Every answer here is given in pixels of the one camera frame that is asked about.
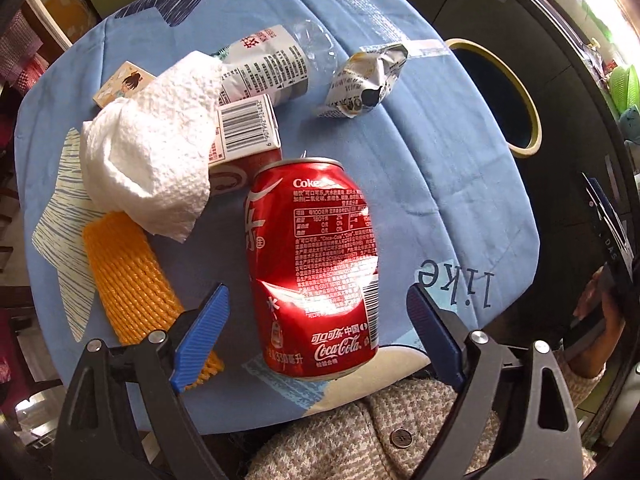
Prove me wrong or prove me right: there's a green plastic colander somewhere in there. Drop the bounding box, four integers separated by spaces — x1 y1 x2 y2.
608 65 640 114

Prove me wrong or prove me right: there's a blue printed tablecloth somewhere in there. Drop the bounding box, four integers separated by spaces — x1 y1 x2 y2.
14 0 539 434

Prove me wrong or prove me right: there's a beige cartoon cardboard box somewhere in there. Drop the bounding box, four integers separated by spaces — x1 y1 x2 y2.
92 61 155 108

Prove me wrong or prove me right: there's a red cola can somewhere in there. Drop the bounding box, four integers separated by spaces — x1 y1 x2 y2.
244 157 378 380

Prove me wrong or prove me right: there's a tweed jacket torso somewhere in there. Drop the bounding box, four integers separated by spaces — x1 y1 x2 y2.
244 349 609 480

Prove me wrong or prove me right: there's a snack wrapper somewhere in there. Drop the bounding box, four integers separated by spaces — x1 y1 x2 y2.
316 44 408 119

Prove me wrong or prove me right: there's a white paper towel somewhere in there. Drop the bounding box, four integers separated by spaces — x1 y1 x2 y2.
79 51 222 243

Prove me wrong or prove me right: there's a clear plastic water bottle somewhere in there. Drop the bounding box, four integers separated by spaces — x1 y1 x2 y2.
214 20 338 105

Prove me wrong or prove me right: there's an orange foam fruit net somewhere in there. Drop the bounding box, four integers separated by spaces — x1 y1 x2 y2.
80 210 227 392

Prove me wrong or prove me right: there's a yellow rimmed blue trash bin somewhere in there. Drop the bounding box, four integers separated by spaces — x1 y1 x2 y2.
446 38 542 159

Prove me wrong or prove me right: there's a small red white carton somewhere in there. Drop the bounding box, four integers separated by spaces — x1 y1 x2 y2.
208 94 282 196

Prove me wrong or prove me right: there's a person right hand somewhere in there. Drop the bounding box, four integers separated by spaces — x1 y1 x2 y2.
563 266 625 378

